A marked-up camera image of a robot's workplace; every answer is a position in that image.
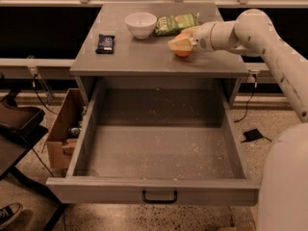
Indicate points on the orange fruit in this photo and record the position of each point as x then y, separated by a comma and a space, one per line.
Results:
182, 45

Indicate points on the black desk left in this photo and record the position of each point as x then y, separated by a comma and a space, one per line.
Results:
21, 161

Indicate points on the black sneaker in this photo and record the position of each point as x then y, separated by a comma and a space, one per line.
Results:
9, 213

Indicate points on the white ceramic bowl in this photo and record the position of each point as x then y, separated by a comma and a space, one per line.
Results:
141, 25

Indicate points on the dark blue snack bar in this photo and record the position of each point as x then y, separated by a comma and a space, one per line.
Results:
105, 45

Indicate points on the open cardboard box left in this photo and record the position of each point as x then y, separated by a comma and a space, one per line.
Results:
61, 142

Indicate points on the can in cardboard box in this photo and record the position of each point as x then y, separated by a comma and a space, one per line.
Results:
73, 132

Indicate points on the black power adapter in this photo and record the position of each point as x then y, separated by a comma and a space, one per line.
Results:
252, 135

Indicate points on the black drawer handle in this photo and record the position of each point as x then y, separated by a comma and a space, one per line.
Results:
159, 197

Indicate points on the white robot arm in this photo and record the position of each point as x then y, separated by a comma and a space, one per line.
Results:
283, 195

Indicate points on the grey open top drawer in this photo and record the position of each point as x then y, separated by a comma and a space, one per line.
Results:
157, 135

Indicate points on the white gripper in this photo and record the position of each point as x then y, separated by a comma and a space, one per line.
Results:
203, 38

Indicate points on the grey cabinet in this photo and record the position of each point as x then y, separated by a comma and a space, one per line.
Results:
150, 56

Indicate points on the brown chair seat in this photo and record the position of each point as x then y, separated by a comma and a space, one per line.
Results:
21, 121

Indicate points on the green chip bag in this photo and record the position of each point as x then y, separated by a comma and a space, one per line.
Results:
170, 25

